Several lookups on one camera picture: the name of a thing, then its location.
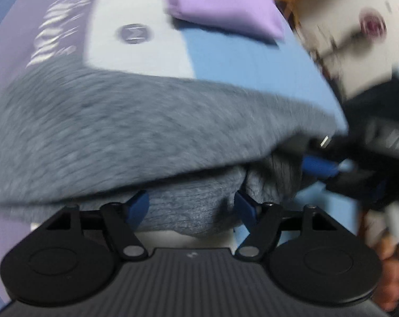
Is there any grey knitted sweater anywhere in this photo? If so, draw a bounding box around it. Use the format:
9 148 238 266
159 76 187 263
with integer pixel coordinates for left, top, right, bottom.
0 56 338 237

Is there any person's right hand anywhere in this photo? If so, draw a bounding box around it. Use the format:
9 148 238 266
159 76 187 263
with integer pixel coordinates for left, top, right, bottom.
364 202 399 316

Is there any folded purple garment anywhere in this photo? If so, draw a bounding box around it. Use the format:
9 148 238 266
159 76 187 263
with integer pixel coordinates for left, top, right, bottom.
167 0 285 41

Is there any blue purple printed bed sheet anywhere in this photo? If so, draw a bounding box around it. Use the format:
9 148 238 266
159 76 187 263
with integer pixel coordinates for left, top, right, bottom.
0 0 362 308

